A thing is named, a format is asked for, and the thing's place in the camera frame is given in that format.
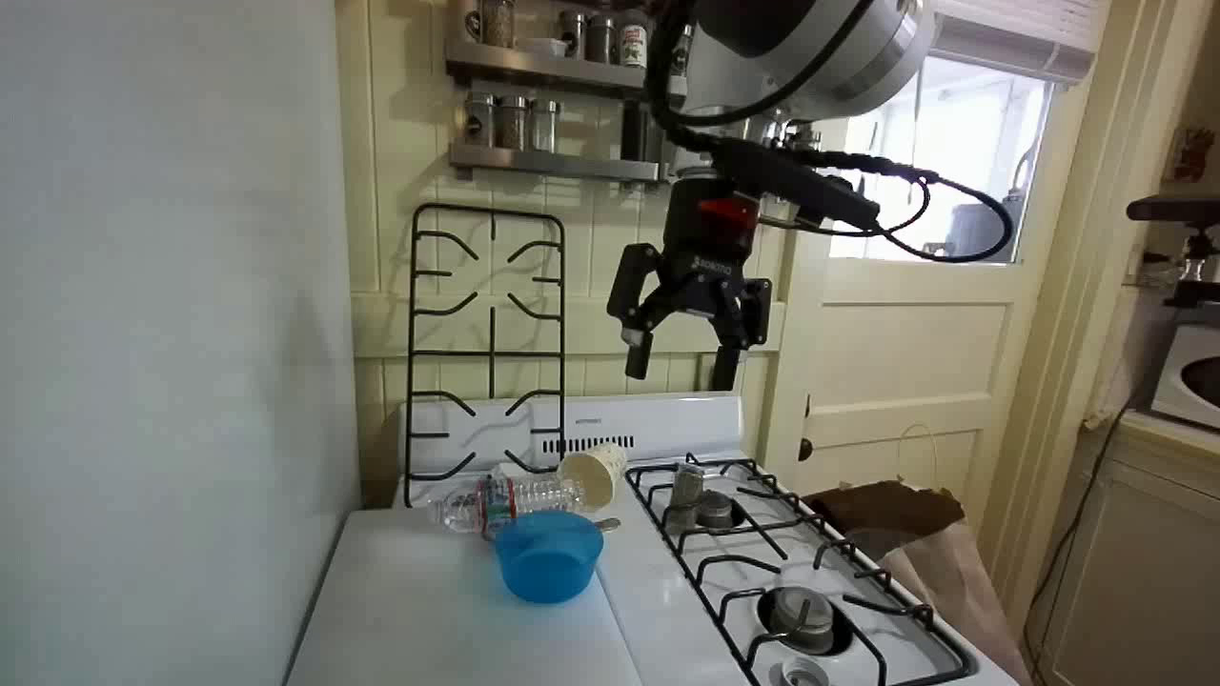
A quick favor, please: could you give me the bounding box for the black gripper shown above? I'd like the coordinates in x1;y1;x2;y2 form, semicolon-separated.
607;180;770;392

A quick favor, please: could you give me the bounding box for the small grey metal container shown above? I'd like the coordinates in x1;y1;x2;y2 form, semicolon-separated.
668;466;702;523

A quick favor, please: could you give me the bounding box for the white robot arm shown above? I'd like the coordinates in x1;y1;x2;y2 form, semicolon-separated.
607;0;939;390

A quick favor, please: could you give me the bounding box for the black leaning stove grate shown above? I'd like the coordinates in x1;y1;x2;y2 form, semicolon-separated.
399;203;570;506

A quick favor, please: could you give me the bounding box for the white gas stove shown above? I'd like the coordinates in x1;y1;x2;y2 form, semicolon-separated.
392;390;1022;686

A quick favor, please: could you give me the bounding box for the black stove grate on burners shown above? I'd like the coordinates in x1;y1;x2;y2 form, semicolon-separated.
626;453;995;686

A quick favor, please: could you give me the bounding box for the cream plastic cup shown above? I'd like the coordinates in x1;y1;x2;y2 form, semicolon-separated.
558;440;628;510

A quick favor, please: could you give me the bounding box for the cream door with window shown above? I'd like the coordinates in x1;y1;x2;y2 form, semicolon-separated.
765;61;1088;515

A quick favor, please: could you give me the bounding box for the lower metal spice shelf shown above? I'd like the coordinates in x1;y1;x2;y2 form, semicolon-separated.
445;91;665;186

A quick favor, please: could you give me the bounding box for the metal spice shelf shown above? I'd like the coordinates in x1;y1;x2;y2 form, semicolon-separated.
441;0;643;94
445;91;665;186

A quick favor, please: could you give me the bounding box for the blue plastic bowl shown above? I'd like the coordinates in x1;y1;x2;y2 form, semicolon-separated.
493;510;603;604

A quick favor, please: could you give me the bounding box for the clear plastic water bottle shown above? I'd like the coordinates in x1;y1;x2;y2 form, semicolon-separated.
436;471;571;537

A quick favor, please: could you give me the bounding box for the brown paper bag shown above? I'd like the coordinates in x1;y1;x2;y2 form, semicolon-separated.
810;478;1032;686

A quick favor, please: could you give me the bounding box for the upper metal spice shelf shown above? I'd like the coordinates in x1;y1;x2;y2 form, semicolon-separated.
441;0;643;94

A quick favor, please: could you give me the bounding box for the white microwave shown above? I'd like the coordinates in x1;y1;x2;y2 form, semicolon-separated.
1153;324;1220;430

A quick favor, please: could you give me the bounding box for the white side cabinet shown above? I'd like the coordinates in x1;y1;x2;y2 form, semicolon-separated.
1036;412;1220;686

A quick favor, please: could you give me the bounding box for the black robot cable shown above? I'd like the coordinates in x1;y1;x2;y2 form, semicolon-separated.
640;0;1020;266

